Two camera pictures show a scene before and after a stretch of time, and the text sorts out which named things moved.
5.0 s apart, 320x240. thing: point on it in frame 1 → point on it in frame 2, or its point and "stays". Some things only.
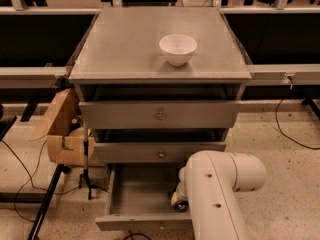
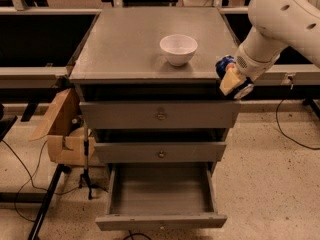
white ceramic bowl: (177, 48) stays
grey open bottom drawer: (138, 197) stays
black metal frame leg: (51, 188) stays
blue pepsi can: (182, 206) → (244, 89)
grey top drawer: (158, 115) stays
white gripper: (181, 191) → (246, 66)
